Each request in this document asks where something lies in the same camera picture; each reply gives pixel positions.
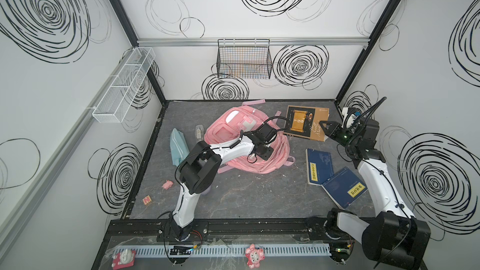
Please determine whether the small pink eraser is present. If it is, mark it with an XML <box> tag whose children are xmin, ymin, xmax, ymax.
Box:
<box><xmin>162</xmin><ymin>180</ymin><xmax>174</xmax><ymax>190</ymax></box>

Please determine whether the brown cover book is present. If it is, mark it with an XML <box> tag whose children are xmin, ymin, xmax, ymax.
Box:
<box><xmin>284</xmin><ymin>105</ymin><xmax>330</xmax><ymax>142</ymax></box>

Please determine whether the pink plush toy centre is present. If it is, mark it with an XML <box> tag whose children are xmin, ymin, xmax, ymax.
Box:
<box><xmin>245</xmin><ymin>244</ymin><xmax>265</xmax><ymax>270</ymax></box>

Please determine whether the pink student backpack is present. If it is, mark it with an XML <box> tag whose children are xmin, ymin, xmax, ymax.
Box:
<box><xmin>204</xmin><ymin>99</ymin><xmax>296</xmax><ymax>175</ymax></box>

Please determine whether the clear plastic pen case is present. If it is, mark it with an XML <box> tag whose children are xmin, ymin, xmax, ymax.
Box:
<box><xmin>195</xmin><ymin>124</ymin><xmax>205</xmax><ymax>143</ymax></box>

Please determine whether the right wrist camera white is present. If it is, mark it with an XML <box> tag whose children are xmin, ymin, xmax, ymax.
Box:
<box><xmin>341</xmin><ymin>107</ymin><xmax>362</xmax><ymax>130</ymax></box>

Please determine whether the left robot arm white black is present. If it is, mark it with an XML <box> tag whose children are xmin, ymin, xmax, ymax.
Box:
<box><xmin>169</xmin><ymin>122</ymin><xmax>281</xmax><ymax>241</ymax></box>

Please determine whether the white slotted cable duct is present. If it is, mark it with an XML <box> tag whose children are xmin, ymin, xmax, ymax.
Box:
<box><xmin>111</xmin><ymin>243</ymin><xmax>331</xmax><ymax>258</ymax></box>

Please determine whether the teal folded cloth pouch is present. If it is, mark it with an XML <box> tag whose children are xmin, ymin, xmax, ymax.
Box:
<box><xmin>170</xmin><ymin>128</ymin><xmax>190</xmax><ymax>166</ymax></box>

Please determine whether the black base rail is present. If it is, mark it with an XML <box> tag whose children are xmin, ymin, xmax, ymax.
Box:
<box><xmin>106</xmin><ymin>216</ymin><xmax>376</xmax><ymax>241</ymax></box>

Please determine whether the pink white toy left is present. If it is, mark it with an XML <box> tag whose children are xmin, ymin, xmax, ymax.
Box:
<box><xmin>111</xmin><ymin>249</ymin><xmax>136</xmax><ymax>270</ymax></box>

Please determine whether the blue book yellow label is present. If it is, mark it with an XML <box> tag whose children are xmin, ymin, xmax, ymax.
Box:
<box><xmin>322</xmin><ymin>167</ymin><xmax>368</xmax><ymax>210</ymax></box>
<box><xmin>306</xmin><ymin>148</ymin><xmax>334</xmax><ymax>186</ymax></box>

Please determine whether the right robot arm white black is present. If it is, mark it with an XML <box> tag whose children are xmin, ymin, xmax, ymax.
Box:
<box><xmin>319</xmin><ymin>117</ymin><xmax>431</xmax><ymax>270</ymax></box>

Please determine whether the black wire wall basket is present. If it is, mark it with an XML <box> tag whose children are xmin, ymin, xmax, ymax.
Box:
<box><xmin>216</xmin><ymin>38</ymin><xmax>273</xmax><ymax>80</ymax></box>

